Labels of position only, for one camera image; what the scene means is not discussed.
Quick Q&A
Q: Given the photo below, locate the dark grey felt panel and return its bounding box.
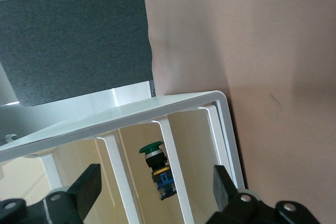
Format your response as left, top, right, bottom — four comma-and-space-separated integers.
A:
0, 0, 154, 108

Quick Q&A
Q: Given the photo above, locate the green mushroom push button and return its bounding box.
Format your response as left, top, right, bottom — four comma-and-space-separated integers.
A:
138, 142, 176, 201

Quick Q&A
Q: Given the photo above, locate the brown table cover sheet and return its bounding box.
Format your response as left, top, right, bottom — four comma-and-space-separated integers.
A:
143, 0, 336, 224

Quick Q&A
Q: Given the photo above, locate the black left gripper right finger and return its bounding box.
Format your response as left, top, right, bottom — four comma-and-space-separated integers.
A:
208, 165, 320, 224

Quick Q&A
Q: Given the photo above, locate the white drawer beige interior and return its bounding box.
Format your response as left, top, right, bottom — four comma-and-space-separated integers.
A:
117, 116, 195, 224
54, 134, 141, 224
0, 153, 63, 209
166, 104, 238, 224

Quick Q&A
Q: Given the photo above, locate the white drawer cabinet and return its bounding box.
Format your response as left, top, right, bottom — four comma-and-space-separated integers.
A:
0, 90, 249, 224

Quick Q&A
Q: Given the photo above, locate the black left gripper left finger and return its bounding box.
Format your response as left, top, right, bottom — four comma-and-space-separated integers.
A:
0, 164, 102, 224

